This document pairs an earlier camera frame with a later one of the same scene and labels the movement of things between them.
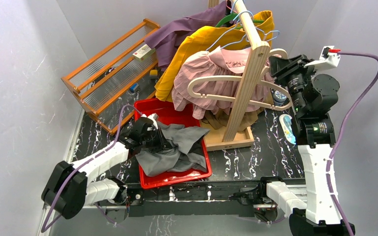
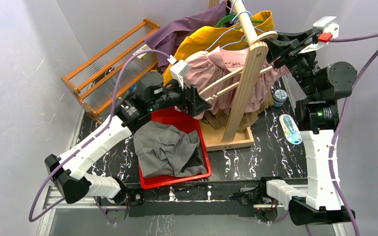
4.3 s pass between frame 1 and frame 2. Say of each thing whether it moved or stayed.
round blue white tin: stayed
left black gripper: moved
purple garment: stayed
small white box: stayed
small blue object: stayed
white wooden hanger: moved
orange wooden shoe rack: stayed
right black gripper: moved
